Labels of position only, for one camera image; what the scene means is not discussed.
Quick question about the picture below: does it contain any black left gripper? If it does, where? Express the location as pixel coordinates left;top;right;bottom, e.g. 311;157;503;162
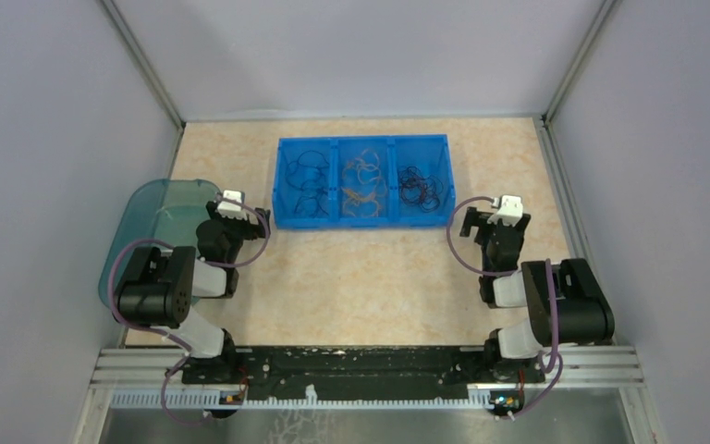
205;202;269;265

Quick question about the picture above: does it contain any yellow wire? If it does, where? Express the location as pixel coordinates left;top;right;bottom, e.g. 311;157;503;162
338;183;389;220
341;150;386;188

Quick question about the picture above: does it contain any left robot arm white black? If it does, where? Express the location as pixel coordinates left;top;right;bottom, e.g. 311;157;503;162
105;197;271;384

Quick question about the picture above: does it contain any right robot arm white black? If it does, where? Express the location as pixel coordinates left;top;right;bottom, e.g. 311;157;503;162
459;206;615;381

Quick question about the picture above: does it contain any teal translucent plastic basin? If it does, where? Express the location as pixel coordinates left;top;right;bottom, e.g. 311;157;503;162
98;179;220;304

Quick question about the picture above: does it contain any blue plastic divided bin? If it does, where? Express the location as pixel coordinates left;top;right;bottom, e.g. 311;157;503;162
272;134;456;230

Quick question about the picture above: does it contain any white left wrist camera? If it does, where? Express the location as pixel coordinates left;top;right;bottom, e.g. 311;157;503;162
215;190;248;219

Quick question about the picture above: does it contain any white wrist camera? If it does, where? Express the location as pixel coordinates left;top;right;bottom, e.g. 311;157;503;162
487;194;524;227
215;190;248;219

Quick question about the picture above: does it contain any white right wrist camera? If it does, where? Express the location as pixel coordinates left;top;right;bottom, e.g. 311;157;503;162
487;194;524;227

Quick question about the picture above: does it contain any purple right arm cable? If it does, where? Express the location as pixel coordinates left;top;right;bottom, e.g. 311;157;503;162
445;195;566;422

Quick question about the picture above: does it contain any aluminium frame post right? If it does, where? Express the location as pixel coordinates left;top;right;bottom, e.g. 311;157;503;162
543;0;622;128

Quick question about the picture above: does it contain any aluminium frame post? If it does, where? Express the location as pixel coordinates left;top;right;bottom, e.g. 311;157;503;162
543;0;622;128
96;0;186;132

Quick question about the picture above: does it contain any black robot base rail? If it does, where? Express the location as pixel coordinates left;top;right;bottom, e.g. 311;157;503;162
92;344;644;412

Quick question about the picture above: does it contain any aluminium frame post left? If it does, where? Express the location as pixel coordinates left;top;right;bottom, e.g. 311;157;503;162
96;0;186;132

